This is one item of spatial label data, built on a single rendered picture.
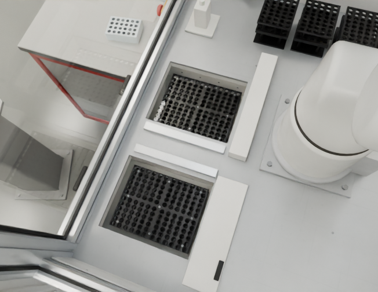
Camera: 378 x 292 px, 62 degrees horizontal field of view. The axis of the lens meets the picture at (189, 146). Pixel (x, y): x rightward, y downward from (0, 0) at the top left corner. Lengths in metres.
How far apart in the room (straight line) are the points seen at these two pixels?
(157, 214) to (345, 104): 0.53
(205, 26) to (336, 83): 0.56
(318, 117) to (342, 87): 0.08
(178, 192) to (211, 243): 0.17
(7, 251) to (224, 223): 0.46
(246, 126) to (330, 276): 0.41
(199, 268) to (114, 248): 0.22
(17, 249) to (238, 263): 0.47
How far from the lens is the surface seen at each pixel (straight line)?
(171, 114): 0.95
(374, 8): 1.16
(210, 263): 0.80
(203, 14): 1.00
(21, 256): 0.68
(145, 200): 0.88
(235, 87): 1.02
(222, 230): 0.80
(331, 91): 0.58
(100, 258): 0.85
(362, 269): 0.88
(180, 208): 0.87
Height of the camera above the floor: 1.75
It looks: 70 degrees down
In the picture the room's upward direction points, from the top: 10 degrees counter-clockwise
